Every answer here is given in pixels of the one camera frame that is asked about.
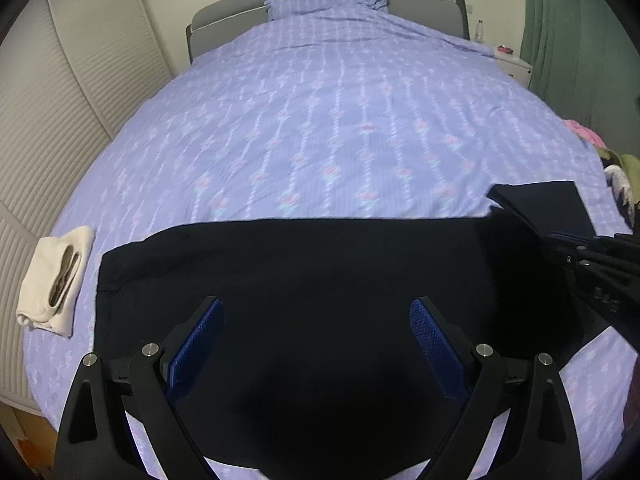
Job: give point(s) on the folded cream garment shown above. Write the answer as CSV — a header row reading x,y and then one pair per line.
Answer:
x,y
53,280

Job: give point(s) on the black white patterned garment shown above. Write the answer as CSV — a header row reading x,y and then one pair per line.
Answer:
x,y
621,188

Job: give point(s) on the olive green garment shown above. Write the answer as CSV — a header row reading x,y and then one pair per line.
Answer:
x,y
630,165

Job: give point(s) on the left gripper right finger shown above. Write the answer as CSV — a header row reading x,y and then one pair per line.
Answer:
x,y
539,440

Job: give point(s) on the white nightstand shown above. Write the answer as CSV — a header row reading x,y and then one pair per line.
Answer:
x,y
514,66

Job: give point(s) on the black pants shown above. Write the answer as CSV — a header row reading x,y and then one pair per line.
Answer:
x,y
315,372

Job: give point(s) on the pink garment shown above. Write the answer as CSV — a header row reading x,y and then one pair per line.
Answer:
x,y
585,133

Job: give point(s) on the purple patterned pillow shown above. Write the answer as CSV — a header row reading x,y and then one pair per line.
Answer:
x,y
278,9

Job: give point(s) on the green curtain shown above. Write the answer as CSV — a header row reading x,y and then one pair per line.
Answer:
x,y
585,65

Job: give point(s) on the white ribbed wardrobe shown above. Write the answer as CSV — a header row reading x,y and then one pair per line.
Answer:
x,y
72,73

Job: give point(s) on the grey upholstered headboard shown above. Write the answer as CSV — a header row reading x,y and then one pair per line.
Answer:
x,y
223,21

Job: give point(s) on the purple patterned bed cover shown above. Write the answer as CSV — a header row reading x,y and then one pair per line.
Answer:
x,y
347,113

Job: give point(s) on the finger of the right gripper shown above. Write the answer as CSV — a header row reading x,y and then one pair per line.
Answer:
x,y
572,244

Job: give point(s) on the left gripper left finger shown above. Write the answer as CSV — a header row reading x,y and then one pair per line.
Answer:
x,y
95,441

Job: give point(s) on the clear plastic bottle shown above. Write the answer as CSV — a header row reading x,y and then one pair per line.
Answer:
x,y
479,32

